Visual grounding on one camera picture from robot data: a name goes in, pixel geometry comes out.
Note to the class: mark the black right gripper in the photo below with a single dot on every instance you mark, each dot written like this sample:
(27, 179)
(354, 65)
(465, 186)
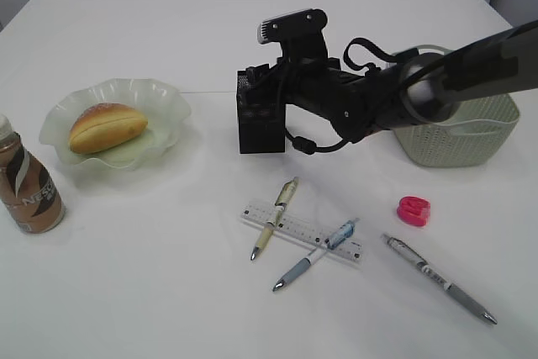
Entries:
(259, 84)

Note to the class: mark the pink correction tape dispenser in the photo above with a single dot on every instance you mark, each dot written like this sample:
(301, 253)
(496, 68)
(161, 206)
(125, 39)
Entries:
(414, 211)

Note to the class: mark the clear plastic ruler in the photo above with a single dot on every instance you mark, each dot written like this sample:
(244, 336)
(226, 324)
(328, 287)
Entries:
(300, 232)

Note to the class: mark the toy bread bun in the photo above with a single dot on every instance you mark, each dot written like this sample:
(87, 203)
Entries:
(104, 126)

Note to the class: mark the white grey grip pen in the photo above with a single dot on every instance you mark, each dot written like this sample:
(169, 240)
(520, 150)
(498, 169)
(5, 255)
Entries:
(450, 288)

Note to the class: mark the brown coffee drink bottle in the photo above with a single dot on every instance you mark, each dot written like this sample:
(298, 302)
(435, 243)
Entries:
(27, 190)

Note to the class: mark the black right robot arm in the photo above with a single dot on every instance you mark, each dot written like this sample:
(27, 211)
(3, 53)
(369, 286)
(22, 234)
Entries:
(416, 88)

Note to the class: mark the black mesh pen holder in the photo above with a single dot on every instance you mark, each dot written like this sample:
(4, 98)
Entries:
(260, 127)

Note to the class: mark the cream barrel pen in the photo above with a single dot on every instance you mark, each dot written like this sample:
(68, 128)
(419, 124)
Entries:
(279, 208)

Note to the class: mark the blue clip pen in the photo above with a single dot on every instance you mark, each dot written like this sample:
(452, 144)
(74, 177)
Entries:
(338, 243)

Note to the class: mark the pale green ruffled glass plate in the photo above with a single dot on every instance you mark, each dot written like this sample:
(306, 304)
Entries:
(162, 104)

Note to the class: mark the pale green plastic basket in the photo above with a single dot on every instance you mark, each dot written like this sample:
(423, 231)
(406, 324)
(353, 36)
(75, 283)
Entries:
(471, 136)

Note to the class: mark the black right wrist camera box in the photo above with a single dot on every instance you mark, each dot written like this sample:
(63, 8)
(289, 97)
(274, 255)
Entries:
(300, 34)

